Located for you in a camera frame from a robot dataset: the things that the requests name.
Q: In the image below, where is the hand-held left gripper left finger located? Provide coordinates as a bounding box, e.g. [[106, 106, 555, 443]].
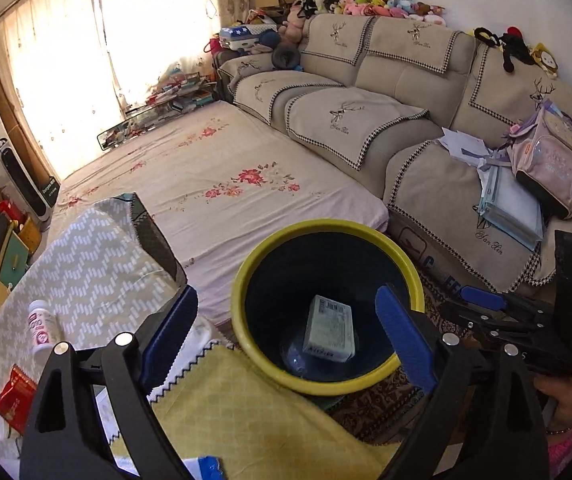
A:
[[18, 285, 201, 480]]

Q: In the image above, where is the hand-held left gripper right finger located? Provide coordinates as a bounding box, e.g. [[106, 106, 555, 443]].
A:
[[375, 282, 551, 480]]

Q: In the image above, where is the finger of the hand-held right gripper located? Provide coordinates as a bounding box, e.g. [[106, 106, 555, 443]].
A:
[[438, 301, 557, 342], [463, 287, 559, 322]]

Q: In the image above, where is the grey rectangular box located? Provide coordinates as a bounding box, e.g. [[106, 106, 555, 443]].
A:
[[302, 294, 357, 361]]

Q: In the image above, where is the white bottle with pink label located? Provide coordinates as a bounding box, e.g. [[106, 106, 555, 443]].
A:
[[27, 300, 62, 361]]

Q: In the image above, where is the yellow trash bin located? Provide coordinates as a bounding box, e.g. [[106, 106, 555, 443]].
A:
[[231, 219, 425, 397]]

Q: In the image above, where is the person's right forearm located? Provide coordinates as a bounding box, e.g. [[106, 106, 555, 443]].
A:
[[546, 422, 572, 480]]

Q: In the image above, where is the person's right hand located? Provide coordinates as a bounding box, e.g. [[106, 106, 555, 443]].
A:
[[533, 374, 572, 433]]

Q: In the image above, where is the printed cardboard sheet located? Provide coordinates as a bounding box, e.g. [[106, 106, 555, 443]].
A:
[[398, 225, 466, 291]]

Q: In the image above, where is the stack of blue folders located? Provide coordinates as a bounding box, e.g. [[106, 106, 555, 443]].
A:
[[476, 165, 546, 252]]

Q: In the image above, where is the beige zigzag patterned cloth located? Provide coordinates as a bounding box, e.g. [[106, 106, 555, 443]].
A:
[[0, 194, 187, 391]]

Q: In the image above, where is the clear plastic wrapper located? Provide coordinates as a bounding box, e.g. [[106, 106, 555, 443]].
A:
[[280, 337, 317, 376]]

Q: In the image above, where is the yellow checked cloth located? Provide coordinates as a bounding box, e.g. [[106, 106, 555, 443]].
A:
[[111, 345, 401, 480]]

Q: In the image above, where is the small blue wrapper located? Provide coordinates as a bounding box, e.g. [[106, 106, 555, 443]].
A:
[[198, 455, 229, 480]]

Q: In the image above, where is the pink backpack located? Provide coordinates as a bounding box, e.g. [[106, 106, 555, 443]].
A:
[[506, 102, 572, 220]]

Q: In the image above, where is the red snack packet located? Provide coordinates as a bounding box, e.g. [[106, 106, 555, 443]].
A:
[[0, 364, 38, 436]]

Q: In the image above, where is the green board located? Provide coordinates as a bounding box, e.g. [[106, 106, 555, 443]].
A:
[[0, 230, 29, 291]]

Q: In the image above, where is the floral bedsheet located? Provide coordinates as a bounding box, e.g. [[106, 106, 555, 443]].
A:
[[48, 100, 391, 326]]

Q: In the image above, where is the glass table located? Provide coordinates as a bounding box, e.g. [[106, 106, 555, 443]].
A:
[[97, 105, 187, 150]]

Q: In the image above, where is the white tower fan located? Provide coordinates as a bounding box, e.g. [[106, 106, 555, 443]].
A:
[[0, 137, 52, 231]]

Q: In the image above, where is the beige sofa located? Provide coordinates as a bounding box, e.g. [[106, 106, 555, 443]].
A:
[[216, 12, 572, 296]]

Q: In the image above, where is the yellow lion plush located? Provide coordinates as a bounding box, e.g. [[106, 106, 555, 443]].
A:
[[530, 42, 560, 79]]

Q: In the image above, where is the pile of books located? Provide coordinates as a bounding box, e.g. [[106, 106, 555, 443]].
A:
[[131, 67, 217, 121]]

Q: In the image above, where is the black plush toy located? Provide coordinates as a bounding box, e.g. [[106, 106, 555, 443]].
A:
[[473, 26, 536, 73]]

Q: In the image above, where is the sheer window curtain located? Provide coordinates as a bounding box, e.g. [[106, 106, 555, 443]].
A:
[[0, 0, 221, 176]]

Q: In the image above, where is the grey neck pillow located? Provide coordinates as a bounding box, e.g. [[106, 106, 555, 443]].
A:
[[272, 40, 303, 72]]

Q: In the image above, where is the blue starred box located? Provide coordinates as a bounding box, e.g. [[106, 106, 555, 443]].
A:
[[218, 25, 261, 53]]

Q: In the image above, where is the row of plush toys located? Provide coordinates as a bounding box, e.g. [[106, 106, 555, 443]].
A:
[[291, 0, 447, 28]]

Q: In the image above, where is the pink plush bear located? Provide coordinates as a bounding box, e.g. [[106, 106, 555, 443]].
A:
[[279, 2, 309, 43]]

